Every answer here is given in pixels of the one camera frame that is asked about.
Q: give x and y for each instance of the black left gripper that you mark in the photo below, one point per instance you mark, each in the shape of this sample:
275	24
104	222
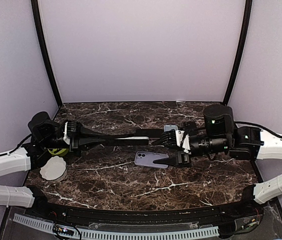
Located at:
74	149

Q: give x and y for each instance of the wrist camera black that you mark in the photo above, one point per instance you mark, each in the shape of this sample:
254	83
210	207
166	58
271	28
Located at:
72	129
177	140

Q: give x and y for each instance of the small circuit board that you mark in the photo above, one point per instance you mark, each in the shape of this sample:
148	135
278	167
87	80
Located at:
62	231

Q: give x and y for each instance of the black right frame post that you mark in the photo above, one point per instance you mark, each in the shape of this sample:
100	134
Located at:
239	52

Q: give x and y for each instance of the white silicone phone case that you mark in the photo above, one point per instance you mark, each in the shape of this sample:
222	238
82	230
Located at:
146	159

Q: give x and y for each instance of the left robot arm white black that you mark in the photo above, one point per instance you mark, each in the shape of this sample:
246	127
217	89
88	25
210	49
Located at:
45	134

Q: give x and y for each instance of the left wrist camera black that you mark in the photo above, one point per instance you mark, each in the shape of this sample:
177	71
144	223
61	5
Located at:
72	129

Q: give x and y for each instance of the green bowl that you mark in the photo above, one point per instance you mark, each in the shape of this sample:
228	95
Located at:
58	151

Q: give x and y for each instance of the white fluted bowl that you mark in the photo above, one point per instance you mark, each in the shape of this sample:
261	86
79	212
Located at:
55	170

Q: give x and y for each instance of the white slotted cable duct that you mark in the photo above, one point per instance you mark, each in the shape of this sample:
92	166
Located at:
102	231

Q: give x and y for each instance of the black table edge rail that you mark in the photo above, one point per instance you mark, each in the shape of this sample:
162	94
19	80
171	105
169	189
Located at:
217	215

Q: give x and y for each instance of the black frame post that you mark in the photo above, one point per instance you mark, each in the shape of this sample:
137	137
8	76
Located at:
239	52
44	51

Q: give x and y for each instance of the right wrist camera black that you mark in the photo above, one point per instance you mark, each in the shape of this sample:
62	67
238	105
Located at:
177	140

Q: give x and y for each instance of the black left frame post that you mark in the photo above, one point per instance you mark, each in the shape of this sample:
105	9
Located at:
44	51

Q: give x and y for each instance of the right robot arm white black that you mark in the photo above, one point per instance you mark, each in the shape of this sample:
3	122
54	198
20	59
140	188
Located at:
249	142

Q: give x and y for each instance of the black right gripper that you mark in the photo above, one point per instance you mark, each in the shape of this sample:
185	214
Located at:
174	161

